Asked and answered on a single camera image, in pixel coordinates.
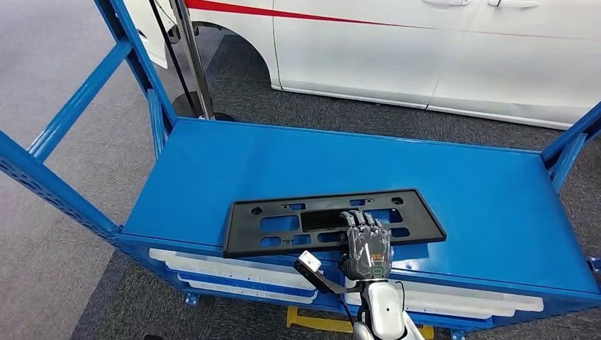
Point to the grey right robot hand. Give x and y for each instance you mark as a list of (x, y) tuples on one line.
[(368, 253)]

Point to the black plastic plate bracket part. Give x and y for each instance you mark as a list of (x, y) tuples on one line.
[(244, 244)]

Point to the blue metal shelf rack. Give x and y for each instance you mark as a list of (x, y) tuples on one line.
[(328, 164)]

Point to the translucent white plastic bin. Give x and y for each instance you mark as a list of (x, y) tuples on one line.
[(225, 268), (211, 287), (469, 312), (469, 298)]

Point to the white car with red stripe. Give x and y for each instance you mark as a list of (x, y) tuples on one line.
[(375, 56)]

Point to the silver metal stand pole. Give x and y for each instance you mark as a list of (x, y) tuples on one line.
[(195, 56)]

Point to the thin black rod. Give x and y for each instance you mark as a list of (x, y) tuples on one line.
[(171, 51)]

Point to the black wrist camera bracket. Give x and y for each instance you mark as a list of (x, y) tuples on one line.
[(324, 281)]

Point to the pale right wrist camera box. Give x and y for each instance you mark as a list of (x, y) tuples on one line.
[(310, 261)]

